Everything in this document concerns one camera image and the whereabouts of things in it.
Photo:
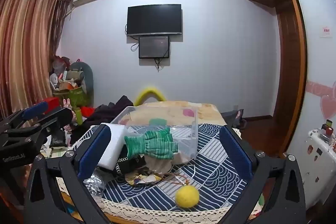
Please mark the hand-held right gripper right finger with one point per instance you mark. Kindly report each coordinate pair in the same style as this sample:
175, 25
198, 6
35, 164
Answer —
236, 153

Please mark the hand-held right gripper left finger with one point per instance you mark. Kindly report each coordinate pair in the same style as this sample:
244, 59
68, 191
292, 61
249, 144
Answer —
94, 153

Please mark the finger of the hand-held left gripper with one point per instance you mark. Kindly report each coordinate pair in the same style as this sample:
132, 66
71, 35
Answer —
34, 110
59, 119

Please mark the green knitted glove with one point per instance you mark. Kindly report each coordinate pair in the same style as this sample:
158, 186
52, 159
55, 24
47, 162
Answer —
149, 144

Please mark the clear plastic box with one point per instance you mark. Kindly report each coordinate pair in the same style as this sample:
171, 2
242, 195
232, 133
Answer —
183, 132

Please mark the yellow felt ball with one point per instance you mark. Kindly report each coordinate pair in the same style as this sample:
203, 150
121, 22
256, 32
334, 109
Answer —
187, 195

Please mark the red box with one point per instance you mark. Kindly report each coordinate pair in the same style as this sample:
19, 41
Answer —
51, 102

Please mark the white foam block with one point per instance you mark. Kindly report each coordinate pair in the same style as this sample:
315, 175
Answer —
113, 145

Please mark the green toy basket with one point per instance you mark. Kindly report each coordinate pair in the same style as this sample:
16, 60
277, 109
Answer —
76, 96

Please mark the blue wave-pattern tablecloth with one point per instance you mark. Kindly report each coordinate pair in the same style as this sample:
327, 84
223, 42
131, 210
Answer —
218, 176

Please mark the crinkled clear plastic bag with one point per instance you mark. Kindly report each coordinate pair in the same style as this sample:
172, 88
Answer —
94, 184

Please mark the black studded belt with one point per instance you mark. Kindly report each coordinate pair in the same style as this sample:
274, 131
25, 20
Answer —
131, 163

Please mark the dark clothes pile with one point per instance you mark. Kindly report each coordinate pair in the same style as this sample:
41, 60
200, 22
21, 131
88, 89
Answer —
107, 113

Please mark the printed fabric pouch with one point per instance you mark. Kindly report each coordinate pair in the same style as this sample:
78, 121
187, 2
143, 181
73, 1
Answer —
143, 178

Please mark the striped brown curtain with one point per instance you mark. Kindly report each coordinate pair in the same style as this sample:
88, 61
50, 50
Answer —
26, 43

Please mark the cream lace cloth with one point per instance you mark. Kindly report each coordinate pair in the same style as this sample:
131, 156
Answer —
147, 213

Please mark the beige floral blanket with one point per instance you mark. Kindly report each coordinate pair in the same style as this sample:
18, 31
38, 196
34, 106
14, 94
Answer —
168, 109

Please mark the white cabinet with stickers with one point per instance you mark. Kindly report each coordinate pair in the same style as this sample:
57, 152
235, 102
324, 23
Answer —
317, 166

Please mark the yellow curved hoop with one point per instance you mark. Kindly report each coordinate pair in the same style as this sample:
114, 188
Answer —
151, 91

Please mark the pink heart sticker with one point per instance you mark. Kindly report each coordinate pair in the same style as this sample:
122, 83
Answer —
328, 107

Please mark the brown wooden wardrobe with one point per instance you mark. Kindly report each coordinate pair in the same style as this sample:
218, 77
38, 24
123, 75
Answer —
291, 61

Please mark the red paper notice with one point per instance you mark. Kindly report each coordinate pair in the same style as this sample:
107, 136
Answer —
326, 31

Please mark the small black wall monitor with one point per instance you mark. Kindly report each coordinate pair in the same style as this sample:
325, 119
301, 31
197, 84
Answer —
154, 47

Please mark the wall-mounted black television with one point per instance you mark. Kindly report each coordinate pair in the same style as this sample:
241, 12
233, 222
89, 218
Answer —
154, 19

